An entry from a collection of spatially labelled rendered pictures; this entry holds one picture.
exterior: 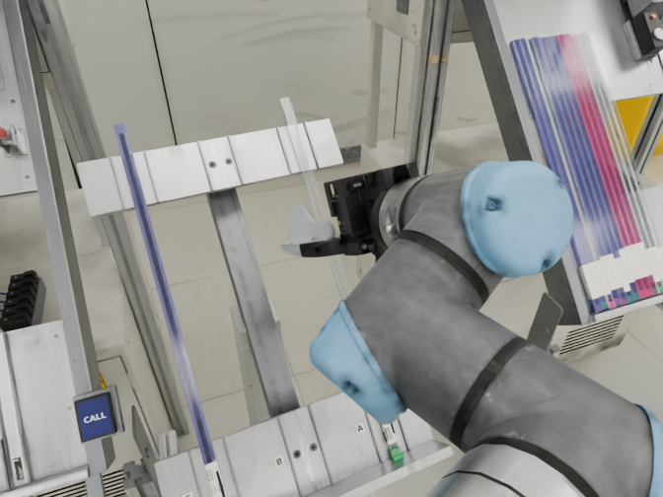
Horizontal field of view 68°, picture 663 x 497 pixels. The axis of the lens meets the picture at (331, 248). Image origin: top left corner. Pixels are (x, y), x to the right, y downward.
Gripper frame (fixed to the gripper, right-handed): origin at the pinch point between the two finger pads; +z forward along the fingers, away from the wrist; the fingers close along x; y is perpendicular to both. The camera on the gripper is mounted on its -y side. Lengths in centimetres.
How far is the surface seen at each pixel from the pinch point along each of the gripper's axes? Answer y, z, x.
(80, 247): 5, 70, 38
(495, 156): 4, 68, -82
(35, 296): -2, 51, 46
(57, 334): -4.5, 13.0, 36.5
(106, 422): -15.4, 5.7, 32.8
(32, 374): -8.4, 12.4, 40.5
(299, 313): -38, 118, -21
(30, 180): 16.2, 17.8, 35.2
